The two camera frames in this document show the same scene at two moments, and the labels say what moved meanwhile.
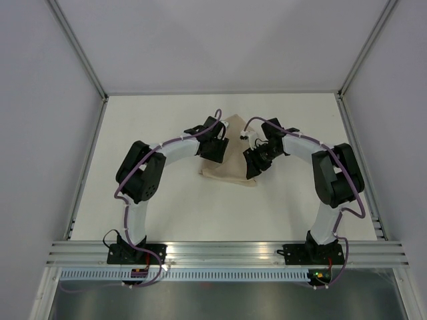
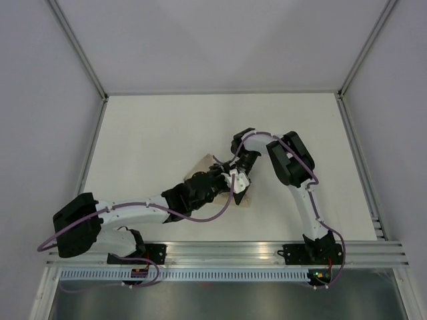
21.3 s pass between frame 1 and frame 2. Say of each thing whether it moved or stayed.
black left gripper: moved
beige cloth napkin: moved
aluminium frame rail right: stayed
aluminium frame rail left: stayed
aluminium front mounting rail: stayed
